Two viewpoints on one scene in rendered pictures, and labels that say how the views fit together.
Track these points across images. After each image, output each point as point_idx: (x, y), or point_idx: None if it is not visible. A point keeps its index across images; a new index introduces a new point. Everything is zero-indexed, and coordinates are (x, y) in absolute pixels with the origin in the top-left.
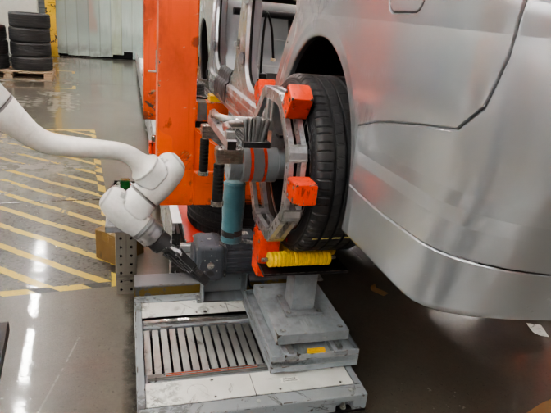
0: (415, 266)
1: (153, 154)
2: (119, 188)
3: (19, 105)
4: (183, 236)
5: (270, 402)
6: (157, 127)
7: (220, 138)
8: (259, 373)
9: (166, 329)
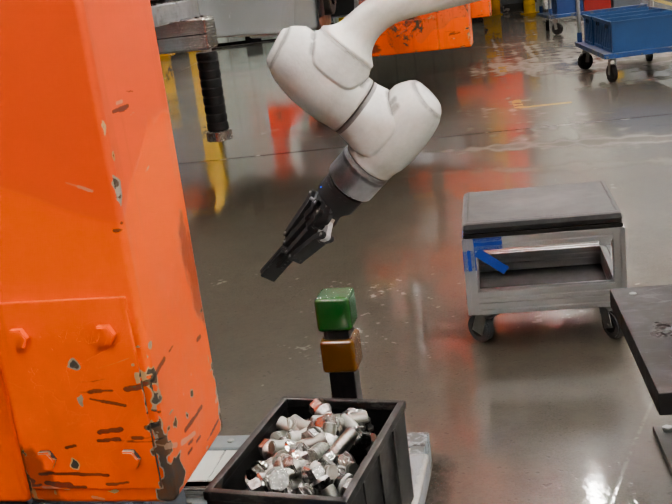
0: None
1: (324, 26)
2: (400, 83)
3: None
4: None
5: (215, 438)
6: (169, 118)
7: (175, 16)
8: (189, 478)
9: None
